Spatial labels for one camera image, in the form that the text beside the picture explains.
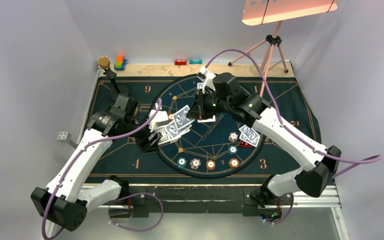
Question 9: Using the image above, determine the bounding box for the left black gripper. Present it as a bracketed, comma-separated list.
[123, 114, 161, 153]

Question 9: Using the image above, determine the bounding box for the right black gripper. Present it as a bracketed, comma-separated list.
[187, 87, 233, 120]

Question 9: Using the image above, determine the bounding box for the blue playing card deck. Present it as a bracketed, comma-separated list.
[156, 121, 192, 147]

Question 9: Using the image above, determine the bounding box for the green poker chip stack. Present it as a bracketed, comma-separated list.
[176, 157, 187, 169]

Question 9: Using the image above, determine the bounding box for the pink white poker chip stack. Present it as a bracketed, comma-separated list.
[190, 158, 201, 170]

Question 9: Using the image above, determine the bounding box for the orange red poker chip stack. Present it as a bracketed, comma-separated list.
[206, 160, 216, 171]

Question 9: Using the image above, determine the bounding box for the red triangular button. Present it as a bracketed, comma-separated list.
[238, 141, 251, 148]

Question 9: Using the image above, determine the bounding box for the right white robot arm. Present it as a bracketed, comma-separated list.
[186, 70, 341, 204]

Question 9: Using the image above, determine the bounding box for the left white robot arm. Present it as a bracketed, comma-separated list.
[30, 95, 162, 240]

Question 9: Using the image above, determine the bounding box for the teal toy block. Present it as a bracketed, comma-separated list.
[189, 58, 203, 65]

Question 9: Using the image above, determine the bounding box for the round blue poker mat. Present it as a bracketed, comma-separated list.
[147, 72, 268, 180]

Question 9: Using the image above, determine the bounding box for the red toy block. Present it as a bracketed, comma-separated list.
[174, 58, 188, 66]

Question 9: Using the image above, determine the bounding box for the colourful toy block stack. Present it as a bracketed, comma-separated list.
[114, 55, 127, 71]

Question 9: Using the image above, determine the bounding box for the grey lego brick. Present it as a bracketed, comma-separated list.
[57, 131, 71, 141]

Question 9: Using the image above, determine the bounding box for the pink tripod lamp stand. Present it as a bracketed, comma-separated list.
[227, 0, 339, 99]

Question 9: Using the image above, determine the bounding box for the gold round knob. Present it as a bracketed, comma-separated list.
[97, 56, 111, 69]

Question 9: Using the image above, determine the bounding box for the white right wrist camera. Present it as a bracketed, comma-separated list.
[197, 66, 216, 93]

